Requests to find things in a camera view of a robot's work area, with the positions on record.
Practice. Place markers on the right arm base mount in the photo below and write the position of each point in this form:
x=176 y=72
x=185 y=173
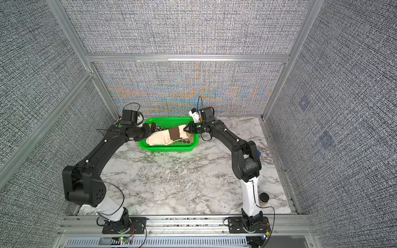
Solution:
x=252 y=220

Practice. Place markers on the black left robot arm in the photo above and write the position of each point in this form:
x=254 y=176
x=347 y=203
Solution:
x=82 y=182

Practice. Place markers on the brown checkered argyle sock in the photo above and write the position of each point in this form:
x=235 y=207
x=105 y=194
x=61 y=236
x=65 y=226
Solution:
x=188 y=141

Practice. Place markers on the brown beige striped sock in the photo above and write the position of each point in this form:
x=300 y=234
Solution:
x=168 y=136

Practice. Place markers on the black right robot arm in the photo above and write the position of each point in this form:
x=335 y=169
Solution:
x=245 y=156

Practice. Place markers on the green plastic basket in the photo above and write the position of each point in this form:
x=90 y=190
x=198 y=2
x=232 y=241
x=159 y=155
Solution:
x=167 y=123

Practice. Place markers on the brown jar black lid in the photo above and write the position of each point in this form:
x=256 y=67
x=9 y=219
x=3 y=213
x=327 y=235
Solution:
x=264 y=197

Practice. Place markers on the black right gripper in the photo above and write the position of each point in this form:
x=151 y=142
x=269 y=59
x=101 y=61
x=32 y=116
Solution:
x=192 y=130

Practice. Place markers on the aluminium front rail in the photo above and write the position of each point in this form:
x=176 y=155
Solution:
x=189 y=231

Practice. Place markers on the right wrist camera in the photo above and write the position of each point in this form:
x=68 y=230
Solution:
x=195 y=115

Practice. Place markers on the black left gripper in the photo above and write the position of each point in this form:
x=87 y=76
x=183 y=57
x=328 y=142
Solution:
x=146 y=125

